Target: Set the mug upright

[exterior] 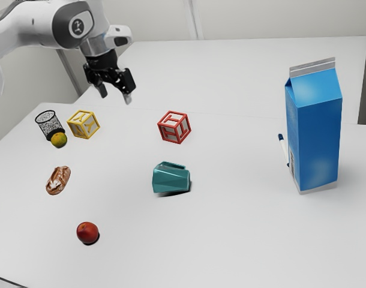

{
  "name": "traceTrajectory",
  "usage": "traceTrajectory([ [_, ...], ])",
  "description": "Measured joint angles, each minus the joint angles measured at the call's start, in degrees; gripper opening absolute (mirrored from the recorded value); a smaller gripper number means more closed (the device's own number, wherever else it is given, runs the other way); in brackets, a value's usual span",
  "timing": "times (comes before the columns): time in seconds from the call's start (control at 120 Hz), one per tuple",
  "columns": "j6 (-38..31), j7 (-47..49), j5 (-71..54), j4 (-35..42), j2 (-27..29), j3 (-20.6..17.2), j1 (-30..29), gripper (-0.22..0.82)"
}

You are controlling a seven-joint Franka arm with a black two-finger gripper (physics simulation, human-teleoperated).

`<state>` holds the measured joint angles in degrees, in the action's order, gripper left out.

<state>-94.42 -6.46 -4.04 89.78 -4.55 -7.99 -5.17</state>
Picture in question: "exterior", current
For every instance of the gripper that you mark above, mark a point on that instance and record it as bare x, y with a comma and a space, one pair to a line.
106, 67

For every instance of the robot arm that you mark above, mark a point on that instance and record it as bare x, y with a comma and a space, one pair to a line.
27, 27

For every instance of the teal faceted mug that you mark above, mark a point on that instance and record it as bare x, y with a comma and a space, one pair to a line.
170, 178

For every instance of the yellow letter block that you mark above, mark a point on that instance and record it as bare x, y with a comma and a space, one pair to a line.
83, 124

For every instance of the red letter block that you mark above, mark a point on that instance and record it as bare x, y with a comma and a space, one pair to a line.
174, 127

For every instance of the yellow-green citrus fruit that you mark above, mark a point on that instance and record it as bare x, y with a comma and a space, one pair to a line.
58, 140

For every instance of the black mesh pen holder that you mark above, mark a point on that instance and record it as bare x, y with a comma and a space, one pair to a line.
48, 123

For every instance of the brown bread loaf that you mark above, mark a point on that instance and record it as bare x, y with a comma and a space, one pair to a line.
58, 180

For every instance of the red apple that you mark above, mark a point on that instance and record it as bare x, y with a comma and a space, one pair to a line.
87, 232

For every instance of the white pen with blue cap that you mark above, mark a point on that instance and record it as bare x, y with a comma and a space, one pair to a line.
283, 149

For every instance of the blue milk carton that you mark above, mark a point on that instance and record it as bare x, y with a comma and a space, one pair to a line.
313, 132

